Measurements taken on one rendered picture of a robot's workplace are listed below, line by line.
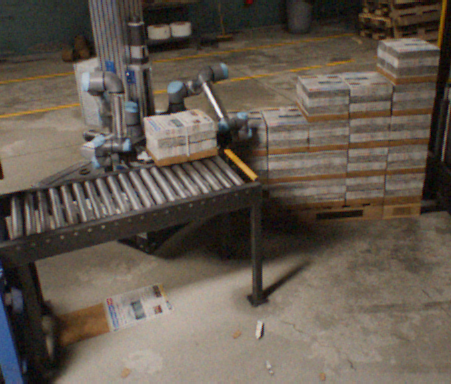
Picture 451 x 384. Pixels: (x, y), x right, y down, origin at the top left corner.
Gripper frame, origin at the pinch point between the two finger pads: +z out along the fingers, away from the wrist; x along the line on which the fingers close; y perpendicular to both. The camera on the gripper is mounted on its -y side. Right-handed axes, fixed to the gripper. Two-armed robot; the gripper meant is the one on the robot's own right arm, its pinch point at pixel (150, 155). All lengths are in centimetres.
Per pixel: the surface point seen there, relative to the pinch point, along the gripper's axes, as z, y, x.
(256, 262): 42, -54, -64
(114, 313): -40, -80, -36
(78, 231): -53, -5, -68
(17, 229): -80, -3, -56
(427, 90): 189, 20, -32
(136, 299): -25, -80, -30
